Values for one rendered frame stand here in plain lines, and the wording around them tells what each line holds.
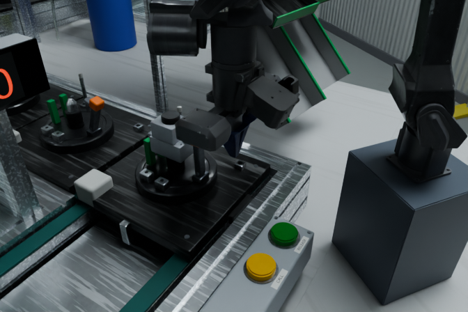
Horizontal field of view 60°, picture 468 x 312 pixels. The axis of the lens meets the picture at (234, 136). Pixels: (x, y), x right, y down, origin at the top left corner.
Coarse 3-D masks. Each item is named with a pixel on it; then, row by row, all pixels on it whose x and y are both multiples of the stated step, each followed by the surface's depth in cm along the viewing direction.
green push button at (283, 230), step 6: (282, 222) 61; (276, 228) 60; (282, 228) 60; (288, 228) 60; (294, 228) 60; (276, 234) 59; (282, 234) 59; (288, 234) 59; (294, 234) 59; (276, 240) 58; (282, 240) 58; (288, 240) 58; (294, 240) 58
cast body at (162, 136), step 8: (168, 112) 64; (176, 112) 64; (152, 120) 64; (160, 120) 64; (168, 120) 62; (176, 120) 63; (152, 128) 64; (160, 128) 63; (168, 128) 62; (152, 136) 65; (160, 136) 64; (168, 136) 63; (152, 144) 66; (160, 144) 65; (168, 144) 64; (176, 144) 63; (184, 144) 63; (160, 152) 66; (168, 152) 64; (176, 152) 63; (184, 152) 64; (192, 152) 66; (176, 160) 64; (184, 160) 65
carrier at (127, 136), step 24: (48, 120) 82; (72, 120) 78; (120, 120) 86; (144, 120) 86; (24, 144) 78; (48, 144) 76; (72, 144) 75; (96, 144) 77; (120, 144) 78; (48, 168) 72; (72, 168) 72; (96, 168) 72; (72, 192) 69
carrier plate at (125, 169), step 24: (120, 168) 72; (264, 168) 72; (120, 192) 67; (216, 192) 67; (240, 192) 67; (120, 216) 62; (144, 216) 62; (168, 216) 62; (192, 216) 62; (216, 216) 62; (168, 240) 58; (192, 240) 58
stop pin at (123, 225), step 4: (124, 220) 62; (120, 224) 61; (124, 224) 61; (128, 224) 61; (120, 228) 62; (124, 228) 61; (128, 228) 61; (124, 232) 62; (128, 232) 62; (124, 236) 62; (128, 236) 62; (132, 236) 63; (124, 240) 63; (128, 240) 62; (132, 240) 63
